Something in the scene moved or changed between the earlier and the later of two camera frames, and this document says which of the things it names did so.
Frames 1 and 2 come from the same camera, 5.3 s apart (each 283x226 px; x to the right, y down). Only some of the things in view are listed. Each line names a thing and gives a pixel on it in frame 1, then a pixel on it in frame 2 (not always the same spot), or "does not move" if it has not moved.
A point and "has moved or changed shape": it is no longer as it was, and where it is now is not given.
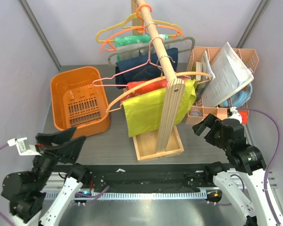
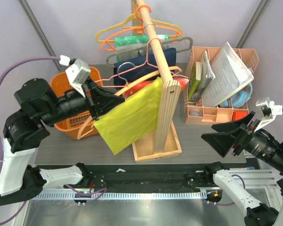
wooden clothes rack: (168, 141) does not move
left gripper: (68, 151) to (104, 100)
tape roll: (195, 113) does not move
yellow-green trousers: (144, 113) has moved or changed shape
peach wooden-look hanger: (109, 109) to (120, 93)
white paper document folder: (229, 74) does not move
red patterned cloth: (153, 86) to (183, 82)
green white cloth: (128, 41) does not move
